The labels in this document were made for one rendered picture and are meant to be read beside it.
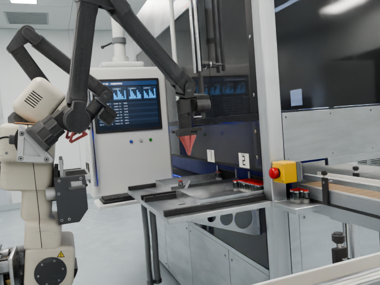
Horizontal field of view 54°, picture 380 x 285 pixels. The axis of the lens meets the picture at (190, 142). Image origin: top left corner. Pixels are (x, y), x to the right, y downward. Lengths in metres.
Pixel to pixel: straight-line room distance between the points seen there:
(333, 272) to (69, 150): 6.30
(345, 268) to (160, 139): 1.78
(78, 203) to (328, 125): 0.97
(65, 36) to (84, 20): 5.74
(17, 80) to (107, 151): 4.73
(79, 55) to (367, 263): 0.93
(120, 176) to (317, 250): 1.18
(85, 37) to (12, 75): 5.65
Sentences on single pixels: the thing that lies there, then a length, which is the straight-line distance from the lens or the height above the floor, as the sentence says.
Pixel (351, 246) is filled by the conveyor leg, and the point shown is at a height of 0.75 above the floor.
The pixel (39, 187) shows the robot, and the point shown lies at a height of 1.01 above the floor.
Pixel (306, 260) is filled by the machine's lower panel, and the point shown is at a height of 0.63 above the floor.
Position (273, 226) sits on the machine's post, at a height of 0.79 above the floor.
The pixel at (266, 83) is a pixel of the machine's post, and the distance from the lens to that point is 1.38.
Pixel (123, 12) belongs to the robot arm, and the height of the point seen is 1.54.
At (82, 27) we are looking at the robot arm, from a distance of 1.20.
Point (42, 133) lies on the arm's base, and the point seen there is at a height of 1.20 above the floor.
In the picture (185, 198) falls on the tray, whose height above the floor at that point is 0.89.
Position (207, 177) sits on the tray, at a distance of 2.00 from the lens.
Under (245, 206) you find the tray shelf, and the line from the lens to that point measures 1.37.
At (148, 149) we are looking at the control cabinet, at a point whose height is 1.05.
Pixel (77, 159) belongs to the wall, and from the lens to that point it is 6.75.
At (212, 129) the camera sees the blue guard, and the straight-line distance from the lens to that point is 1.80.
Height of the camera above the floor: 1.19
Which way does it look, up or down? 3 degrees down
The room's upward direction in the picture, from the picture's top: 4 degrees counter-clockwise
